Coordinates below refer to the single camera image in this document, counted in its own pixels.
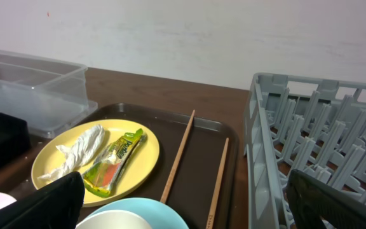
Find yellow plate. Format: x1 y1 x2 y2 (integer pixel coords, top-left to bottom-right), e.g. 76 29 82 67
30 119 160 207

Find green snack wrapper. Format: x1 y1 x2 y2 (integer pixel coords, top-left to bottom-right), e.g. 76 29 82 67
82 128 146 198

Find clear plastic waste bin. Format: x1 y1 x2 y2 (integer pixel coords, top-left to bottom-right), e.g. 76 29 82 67
0 50 98 139

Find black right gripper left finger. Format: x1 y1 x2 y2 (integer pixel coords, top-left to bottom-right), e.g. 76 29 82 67
0 172 85 229

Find wooden chopstick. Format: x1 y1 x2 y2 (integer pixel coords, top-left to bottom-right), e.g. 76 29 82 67
205 138 229 229
160 110 196 204

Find light blue bowl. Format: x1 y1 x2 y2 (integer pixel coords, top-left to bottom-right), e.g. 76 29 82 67
86 197 189 229

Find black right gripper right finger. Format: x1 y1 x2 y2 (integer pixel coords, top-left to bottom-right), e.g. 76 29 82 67
286 170 366 229

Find grey dishwasher rack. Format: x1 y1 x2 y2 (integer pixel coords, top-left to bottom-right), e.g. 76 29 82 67
243 73 366 228

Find dark brown serving tray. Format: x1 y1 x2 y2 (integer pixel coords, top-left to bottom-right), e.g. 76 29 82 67
78 103 239 228

